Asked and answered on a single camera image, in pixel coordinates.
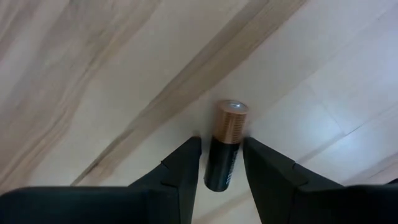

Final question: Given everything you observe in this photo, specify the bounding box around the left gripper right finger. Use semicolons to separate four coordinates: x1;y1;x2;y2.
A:
243;136;398;224

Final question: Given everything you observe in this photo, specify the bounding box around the Duracell battery black copper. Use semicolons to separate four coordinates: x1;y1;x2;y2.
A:
203;99;249;193

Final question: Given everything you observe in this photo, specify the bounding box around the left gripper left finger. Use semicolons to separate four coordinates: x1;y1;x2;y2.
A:
0;136;202;224

